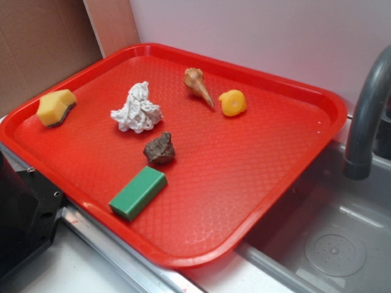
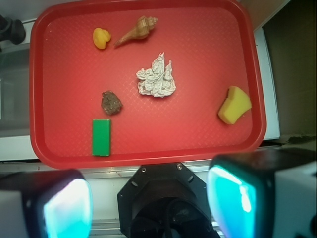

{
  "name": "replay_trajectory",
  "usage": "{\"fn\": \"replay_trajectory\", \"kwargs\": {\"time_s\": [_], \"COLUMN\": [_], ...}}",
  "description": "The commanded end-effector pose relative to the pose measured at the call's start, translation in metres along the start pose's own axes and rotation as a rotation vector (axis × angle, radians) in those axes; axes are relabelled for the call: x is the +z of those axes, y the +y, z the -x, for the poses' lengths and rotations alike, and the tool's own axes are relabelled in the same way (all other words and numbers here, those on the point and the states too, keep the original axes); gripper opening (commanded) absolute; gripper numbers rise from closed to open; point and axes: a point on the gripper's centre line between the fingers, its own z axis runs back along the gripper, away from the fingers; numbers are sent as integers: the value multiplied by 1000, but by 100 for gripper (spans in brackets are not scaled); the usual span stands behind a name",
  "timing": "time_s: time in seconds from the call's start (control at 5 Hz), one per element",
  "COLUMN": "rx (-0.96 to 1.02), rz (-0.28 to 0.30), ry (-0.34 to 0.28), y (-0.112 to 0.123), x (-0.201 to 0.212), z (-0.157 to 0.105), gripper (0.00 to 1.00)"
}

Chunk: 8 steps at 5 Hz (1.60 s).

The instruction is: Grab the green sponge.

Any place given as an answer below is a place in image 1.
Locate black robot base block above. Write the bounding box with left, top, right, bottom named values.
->
left=1, top=154, right=64, bottom=281

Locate green rectangular sponge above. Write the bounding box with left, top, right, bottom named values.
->
left=109, top=167, right=168, bottom=221

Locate yellow sponge with dark pad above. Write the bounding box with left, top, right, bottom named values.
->
left=36, top=89, right=77, bottom=127

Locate red plastic tray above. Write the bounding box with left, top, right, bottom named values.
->
left=1, top=43, right=347, bottom=269

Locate brown rock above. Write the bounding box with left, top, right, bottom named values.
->
left=143, top=132, right=176, bottom=165

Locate yellow plastic toy piece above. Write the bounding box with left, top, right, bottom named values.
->
left=218, top=90, right=247, bottom=117

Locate crumpled white paper towel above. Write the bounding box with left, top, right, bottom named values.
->
left=110, top=81, right=164, bottom=134

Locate brown spiral seashell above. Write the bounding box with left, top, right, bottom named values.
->
left=183, top=68, right=214, bottom=107

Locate grey plastic sink basin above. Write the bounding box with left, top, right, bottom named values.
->
left=237, top=143, right=390, bottom=292

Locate grey faucet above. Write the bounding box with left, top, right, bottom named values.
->
left=343, top=46, right=390, bottom=180

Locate brown cardboard panel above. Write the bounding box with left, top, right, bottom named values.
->
left=1, top=1, right=102, bottom=116

